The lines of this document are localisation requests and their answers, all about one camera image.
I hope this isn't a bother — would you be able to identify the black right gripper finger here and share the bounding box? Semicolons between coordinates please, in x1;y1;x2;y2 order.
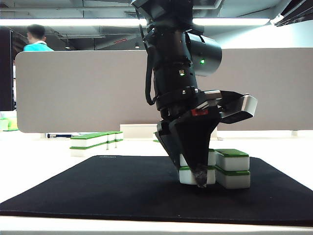
269;0;313;27

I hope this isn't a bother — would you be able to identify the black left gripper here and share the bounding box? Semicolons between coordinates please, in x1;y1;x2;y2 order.
155;91;222;189

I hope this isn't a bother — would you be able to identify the black cloth desk mat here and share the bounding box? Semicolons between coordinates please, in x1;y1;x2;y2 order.
0;155;313;227

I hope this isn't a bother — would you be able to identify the grey felt desk divider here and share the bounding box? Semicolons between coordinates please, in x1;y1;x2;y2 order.
15;47;313;134

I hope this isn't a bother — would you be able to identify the black pen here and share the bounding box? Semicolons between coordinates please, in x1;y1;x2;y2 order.
47;133;74;139

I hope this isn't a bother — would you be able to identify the long ceiling light strip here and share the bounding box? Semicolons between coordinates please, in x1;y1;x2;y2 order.
0;18;271;26

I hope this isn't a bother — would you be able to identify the green and white box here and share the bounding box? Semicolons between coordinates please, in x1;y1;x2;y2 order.
0;116;18;132

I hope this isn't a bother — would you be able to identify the person in teal shirt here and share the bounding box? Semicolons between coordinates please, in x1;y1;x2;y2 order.
23;23;55;52

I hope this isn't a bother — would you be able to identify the dark tall panel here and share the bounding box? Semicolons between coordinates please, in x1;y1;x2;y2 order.
0;26;13;111

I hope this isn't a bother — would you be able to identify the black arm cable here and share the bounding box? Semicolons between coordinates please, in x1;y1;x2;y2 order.
139;23;159;106

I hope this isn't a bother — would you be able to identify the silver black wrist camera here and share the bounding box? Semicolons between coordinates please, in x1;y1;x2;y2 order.
218;90;259;124

